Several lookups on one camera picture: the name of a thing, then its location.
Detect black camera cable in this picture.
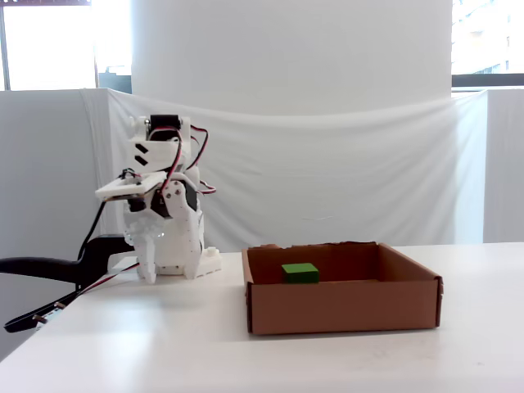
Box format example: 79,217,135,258
77,200,108,263

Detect black circuit board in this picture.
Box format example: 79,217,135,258
3,298,66,333

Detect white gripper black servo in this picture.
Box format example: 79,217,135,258
122,171,206,284

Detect white partition panel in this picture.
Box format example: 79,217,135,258
482,88,524,245
0,89,102,263

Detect black table clamp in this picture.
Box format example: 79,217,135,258
0,233,138,287

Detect red white servo wires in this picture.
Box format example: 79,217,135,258
161,126,217,198

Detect red black power cable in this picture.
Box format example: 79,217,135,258
56,261,142,308

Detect green cube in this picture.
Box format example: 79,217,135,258
281,263,319,284

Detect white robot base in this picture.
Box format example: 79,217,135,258
157,246,224,280

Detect brown cardboard box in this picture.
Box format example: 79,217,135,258
241,240,445,336

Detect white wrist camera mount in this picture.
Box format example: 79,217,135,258
95,171,168,203

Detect white backdrop cloth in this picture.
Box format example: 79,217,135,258
79,88,490,251

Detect white round column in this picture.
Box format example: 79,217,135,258
130,0,454,116

